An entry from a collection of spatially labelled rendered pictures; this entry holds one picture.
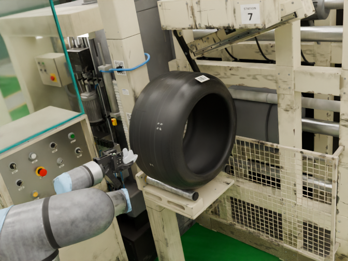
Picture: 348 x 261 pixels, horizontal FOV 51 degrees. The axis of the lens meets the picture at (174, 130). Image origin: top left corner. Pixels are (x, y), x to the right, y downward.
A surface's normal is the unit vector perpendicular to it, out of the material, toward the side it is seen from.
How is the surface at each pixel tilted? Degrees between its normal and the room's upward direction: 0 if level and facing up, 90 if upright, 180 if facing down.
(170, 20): 90
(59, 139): 90
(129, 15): 90
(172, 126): 67
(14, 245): 72
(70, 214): 53
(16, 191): 90
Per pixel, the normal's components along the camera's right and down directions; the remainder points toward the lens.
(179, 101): 0.14, -0.27
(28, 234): 0.08, 0.02
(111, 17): -0.65, 0.41
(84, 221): 0.70, 0.00
